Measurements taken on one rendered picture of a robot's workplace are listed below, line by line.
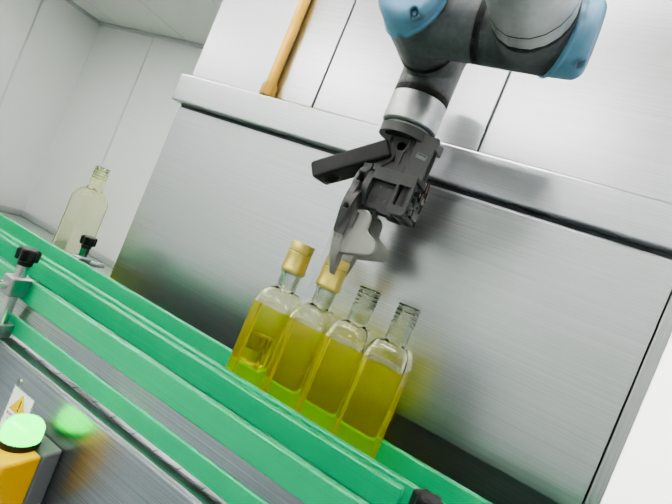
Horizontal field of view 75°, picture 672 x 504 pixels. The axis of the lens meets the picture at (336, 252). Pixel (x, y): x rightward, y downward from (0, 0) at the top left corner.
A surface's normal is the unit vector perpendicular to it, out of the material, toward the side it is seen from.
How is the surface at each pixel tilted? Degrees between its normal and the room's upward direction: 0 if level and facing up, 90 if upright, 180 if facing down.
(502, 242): 90
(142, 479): 90
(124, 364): 90
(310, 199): 90
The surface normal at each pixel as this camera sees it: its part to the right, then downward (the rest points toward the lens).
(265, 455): -0.38, -0.15
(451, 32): -0.53, 0.54
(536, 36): 0.08, 1.00
